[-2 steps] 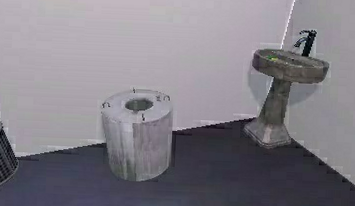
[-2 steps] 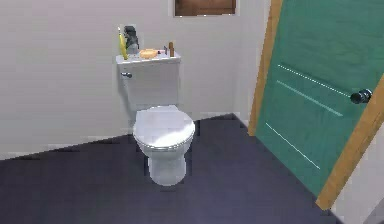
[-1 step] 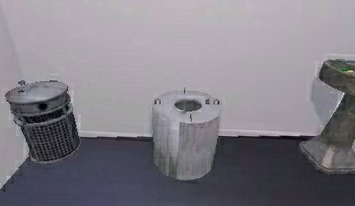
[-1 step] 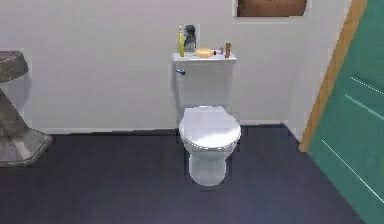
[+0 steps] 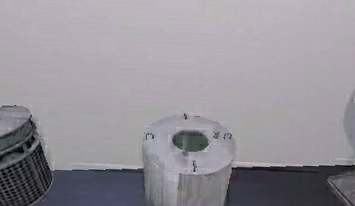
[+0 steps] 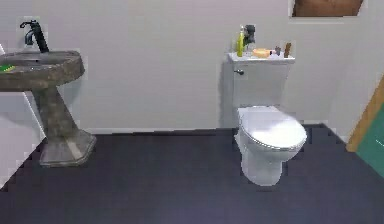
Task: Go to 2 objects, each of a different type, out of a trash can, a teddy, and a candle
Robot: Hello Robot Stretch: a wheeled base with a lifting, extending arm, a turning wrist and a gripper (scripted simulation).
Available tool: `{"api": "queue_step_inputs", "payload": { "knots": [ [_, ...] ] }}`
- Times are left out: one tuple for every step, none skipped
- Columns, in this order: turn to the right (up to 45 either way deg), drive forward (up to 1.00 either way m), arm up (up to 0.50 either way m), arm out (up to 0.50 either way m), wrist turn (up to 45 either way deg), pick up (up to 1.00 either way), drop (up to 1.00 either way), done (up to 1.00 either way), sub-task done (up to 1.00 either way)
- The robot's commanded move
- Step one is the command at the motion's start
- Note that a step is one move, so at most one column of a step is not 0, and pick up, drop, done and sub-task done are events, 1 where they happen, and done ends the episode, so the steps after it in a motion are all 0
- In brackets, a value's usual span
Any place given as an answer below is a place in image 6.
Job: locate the white toilet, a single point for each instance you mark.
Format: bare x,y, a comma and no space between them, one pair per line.
266,126

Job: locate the yellow-green bottle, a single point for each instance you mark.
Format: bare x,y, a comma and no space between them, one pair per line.
240,43

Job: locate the orange soap bar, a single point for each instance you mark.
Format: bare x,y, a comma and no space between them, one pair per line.
261,52

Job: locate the dark grey spray bottle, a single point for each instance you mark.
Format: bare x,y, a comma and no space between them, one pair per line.
249,35

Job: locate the small grey pink object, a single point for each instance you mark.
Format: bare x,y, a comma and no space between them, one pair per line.
277,51

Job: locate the black sink faucet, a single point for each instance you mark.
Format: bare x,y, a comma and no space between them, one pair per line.
37,35

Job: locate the green sponge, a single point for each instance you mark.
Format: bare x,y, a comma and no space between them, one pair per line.
6,68

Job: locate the grey stone pedestal sink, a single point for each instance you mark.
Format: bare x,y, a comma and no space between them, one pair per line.
53,100

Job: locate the brown framed wall picture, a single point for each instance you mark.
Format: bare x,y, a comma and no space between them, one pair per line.
326,7

